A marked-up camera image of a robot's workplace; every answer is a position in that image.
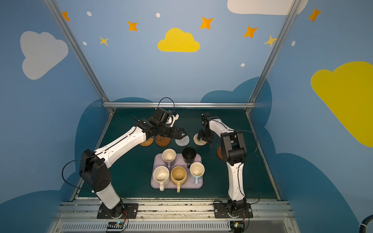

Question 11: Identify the grey woven coaster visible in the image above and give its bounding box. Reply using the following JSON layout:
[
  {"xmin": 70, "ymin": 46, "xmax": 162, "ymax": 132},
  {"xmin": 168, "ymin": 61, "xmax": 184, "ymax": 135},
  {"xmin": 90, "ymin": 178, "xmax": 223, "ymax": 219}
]
[{"xmin": 175, "ymin": 136, "xmax": 190, "ymax": 147}]

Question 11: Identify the beige woven coaster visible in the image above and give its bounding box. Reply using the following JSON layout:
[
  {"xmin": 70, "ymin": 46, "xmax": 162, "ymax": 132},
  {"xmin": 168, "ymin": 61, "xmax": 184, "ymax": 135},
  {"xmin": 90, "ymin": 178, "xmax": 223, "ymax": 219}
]
[{"xmin": 193, "ymin": 133, "xmax": 207, "ymax": 146}]

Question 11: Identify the black mug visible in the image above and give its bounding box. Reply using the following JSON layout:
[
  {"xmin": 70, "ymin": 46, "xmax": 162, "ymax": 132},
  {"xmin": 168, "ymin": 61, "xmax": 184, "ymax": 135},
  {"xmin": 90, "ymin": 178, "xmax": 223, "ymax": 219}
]
[{"xmin": 182, "ymin": 147, "xmax": 197, "ymax": 169}]

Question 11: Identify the purple mug cream inside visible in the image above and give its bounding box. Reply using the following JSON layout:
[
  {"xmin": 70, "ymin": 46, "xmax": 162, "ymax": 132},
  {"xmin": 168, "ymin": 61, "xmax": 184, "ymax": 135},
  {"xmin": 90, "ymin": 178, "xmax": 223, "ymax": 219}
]
[{"xmin": 162, "ymin": 149, "xmax": 177, "ymax": 170}]

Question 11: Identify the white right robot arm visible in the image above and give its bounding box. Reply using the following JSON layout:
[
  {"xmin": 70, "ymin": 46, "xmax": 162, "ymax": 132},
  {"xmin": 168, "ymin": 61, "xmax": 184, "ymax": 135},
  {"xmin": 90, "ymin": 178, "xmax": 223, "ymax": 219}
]
[{"xmin": 197, "ymin": 114, "xmax": 247, "ymax": 214}]

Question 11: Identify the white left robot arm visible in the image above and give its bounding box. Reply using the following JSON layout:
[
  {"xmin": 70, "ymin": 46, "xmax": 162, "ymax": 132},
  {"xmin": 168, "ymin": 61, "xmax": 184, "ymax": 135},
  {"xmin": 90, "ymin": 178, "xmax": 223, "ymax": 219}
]
[{"xmin": 79, "ymin": 119, "xmax": 187, "ymax": 218}]

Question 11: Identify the tan woven coaster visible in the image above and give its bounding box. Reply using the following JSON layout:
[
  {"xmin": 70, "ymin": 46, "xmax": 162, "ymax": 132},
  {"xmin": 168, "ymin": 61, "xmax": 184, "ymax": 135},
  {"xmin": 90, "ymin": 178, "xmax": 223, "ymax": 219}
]
[{"xmin": 140, "ymin": 137, "xmax": 154, "ymax": 147}]

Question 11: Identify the light blue mug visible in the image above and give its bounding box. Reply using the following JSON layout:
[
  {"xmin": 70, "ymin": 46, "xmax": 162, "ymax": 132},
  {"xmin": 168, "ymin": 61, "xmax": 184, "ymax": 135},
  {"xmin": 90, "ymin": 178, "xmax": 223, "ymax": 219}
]
[{"xmin": 189, "ymin": 162, "xmax": 205, "ymax": 185}]

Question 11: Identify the yellow mug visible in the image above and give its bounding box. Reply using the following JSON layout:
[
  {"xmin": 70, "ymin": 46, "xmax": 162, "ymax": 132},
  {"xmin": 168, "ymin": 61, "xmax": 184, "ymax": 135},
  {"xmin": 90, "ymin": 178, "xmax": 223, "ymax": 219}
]
[{"xmin": 170, "ymin": 166, "xmax": 188, "ymax": 193}]

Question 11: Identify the right circuit board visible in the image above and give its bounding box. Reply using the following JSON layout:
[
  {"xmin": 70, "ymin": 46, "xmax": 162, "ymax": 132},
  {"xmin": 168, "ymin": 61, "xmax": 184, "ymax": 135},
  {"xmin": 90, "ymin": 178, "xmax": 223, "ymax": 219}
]
[{"xmin": 229, "ymin": 221, "xmax": 245, "ymax": 233}]

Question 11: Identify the circuit board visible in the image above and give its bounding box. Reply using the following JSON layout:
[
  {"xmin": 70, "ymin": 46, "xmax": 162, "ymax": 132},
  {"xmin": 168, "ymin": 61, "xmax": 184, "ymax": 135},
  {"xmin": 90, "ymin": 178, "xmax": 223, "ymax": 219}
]
[
  {"xmin": 106, "ymin": 221, "xmax": 125, "ymax": 233},
  {"xmin": 229, "ymin": 221, "xmax": 245, "ymax": 233}
]

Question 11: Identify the left circuit board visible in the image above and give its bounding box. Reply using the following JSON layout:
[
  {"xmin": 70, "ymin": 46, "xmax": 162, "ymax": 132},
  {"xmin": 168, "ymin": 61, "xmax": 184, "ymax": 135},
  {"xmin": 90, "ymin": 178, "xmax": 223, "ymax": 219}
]
[{"xmin": 106, "ymin": 221, "xmax": 125, "ymax": 233}]

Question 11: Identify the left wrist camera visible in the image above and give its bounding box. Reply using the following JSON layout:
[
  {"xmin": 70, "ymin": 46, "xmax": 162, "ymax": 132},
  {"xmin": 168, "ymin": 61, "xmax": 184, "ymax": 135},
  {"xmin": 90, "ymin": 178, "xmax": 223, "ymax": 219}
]
[{"xmin": 153, "ymin": 107, "xmax": 179, "ymax": 127}]

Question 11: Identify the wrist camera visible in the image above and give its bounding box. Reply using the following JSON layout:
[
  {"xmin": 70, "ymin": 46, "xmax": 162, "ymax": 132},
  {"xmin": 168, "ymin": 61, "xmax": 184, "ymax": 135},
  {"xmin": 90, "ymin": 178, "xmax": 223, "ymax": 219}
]
[
  {"xmin": 153, "ymin": 107, "xmax": 179, "ymax": 127},
  {"xmin": 201, "ymin": 112, "xmax": 211, "ymax": 127}
]

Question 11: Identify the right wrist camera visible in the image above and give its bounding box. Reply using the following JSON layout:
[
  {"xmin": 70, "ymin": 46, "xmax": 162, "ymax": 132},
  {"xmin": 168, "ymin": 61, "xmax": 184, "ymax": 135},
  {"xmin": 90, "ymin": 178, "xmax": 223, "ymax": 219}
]
[{"xmin": 201, "ymin": 112, "xmax": 211, "ymax": 127}]

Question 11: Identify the horizontal aluminium frame rail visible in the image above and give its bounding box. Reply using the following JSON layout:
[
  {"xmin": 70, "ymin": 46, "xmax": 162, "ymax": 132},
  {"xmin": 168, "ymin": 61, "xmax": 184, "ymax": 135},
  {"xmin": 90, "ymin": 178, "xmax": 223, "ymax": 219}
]
[{"xmin": 103, "ymin": 102, "xmax": 255, "ymax": 109}]

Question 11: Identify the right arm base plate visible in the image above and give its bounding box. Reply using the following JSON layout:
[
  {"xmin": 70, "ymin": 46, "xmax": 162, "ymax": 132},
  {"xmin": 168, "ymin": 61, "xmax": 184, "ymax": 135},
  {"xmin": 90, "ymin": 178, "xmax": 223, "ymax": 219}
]
[{"xmin": 213, "ymin": 202, "xmax": 254, "ymax": 219}]

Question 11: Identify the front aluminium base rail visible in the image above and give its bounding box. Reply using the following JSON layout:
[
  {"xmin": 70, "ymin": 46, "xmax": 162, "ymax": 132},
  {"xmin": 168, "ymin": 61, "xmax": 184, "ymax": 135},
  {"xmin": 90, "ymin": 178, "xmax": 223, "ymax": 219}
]
[{"xmin": 48, "ymin": 198, "xmax": 300, "ymax": 233}]

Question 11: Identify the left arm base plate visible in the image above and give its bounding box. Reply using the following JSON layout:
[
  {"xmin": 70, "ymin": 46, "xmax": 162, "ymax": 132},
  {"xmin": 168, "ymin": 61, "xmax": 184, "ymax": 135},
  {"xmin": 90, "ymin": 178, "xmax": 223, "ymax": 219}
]
[{"xmin": 97, "ymin": 202, "xmax": 139, "ymax": 219}]

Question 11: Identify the left aluminium frame post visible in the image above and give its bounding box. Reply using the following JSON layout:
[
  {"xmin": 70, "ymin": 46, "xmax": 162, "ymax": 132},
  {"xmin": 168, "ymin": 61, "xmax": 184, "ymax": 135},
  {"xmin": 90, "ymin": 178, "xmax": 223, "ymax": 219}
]
[{"xmin": 44, "ymin": 0, "xmax": 109, "ymax": 103}]

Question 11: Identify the aluminium frame post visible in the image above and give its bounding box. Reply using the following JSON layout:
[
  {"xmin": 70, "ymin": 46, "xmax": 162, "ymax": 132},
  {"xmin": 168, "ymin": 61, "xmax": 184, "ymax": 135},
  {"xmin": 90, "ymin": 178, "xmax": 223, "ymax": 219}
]
[
  {"xmin": 44, "ymin": 0, "xmax": 109, "ymax": 103},
  {"xmin": 245, "ymin": 0, "xmax": 302, "ymax": 116}
]

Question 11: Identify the right aluminium frame post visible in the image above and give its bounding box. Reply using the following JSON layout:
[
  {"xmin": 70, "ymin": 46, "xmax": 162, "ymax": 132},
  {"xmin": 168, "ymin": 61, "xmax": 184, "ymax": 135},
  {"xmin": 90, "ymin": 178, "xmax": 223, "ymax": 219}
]
[{"xmin": 245, "ymin": 0, "xmax": 302, "ymax": 116}]

